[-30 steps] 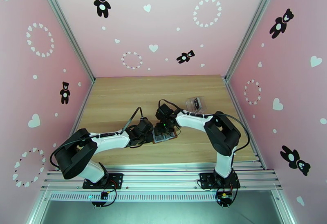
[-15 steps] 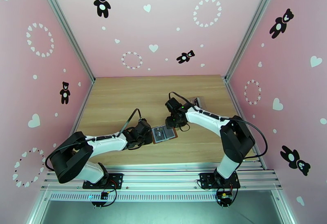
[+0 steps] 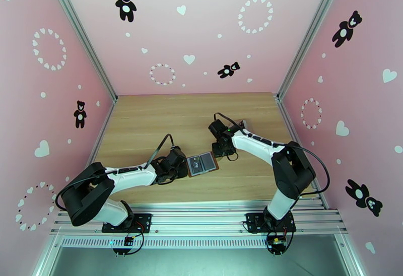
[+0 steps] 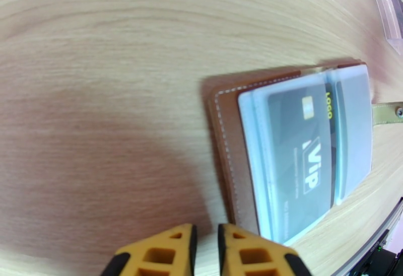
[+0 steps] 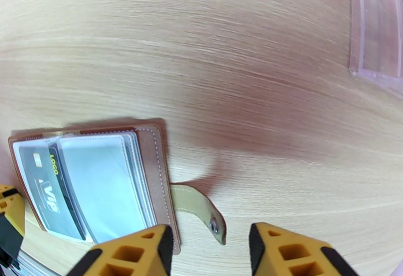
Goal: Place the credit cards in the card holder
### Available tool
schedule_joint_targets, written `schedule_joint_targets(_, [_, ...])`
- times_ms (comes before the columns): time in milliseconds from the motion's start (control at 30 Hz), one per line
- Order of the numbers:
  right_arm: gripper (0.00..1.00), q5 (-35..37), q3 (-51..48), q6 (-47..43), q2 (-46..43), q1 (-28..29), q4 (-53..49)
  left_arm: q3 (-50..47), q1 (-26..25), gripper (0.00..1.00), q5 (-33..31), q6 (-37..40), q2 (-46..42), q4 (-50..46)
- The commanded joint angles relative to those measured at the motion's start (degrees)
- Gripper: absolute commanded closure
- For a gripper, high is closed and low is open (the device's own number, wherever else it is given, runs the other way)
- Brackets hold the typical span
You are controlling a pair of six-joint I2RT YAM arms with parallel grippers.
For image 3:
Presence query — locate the black credit card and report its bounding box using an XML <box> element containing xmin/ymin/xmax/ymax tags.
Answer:
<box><xmin>201</xmin><ymin>153</ymin><xmax>217</xmax><ymax>172</ymax></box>
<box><xmin>188</xmin><ymin>156</ymin><xmax>205</xmax><ymax>176</ymax></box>

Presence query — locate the brown leather card holder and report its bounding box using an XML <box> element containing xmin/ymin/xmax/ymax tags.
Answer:
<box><xmin>186</xmin><ymin>151</ymin><xmax>221</xmax><ymax>178</ymax></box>

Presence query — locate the clear acrylic card stand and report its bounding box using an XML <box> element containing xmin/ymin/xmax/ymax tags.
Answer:
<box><xmin>235</xmin><ymin>118</ymin><xmax>253</xmax><ymax>132</ymax></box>

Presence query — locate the small black control board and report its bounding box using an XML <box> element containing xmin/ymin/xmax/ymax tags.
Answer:
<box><xmin>265</xmin><ymin>232</ymin><xmax>293</xmax><ymax>257</ymax></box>
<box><xmin>112</xmin><ymin>232</ymin><xmax>147</xmax><ymax>258</ymax></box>

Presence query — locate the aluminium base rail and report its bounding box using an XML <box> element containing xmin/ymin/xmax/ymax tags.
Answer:
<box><xmin>49</xmin><ymin>198</ymin><xmax>349</xmax><ymax>236</ymax></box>

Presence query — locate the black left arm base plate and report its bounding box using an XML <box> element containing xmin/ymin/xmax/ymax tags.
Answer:
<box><xmin>101</xmin><ymin>212</ymin><xmax>153</xmax><ymax>234</ymax></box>

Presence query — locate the aluminium table side rail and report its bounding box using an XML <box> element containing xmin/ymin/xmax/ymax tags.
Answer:
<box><xmin>276</xmin><ymin>95</ymin><xmax>330</xmax><ymax>211</ymax></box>
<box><xmin>68</xmin><ymin>100</ymin><xmax>118</xmax><ymax>211</ymax></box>

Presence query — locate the perforated metal cable tray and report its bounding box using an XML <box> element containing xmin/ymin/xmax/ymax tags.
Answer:
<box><xmin>59</xmin><ymin>235</ymin><xmax>272</xmax><ymax>250</ymax></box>

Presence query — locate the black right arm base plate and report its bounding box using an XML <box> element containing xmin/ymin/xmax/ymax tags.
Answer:
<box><xmin>244</xmin><ymin>212</ymin><xmax>298</xmax><ymax>234</ymax></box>

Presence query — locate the aluminium frame post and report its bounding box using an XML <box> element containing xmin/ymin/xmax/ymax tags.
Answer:
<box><xmin>276</xmin><ymin>0</ymin><xmax>351</xmax><ymax>100</ymax></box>
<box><xmin>43</xmin><ymin>0</ymin><xmax>118</xmax><ymax>103</ymax></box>

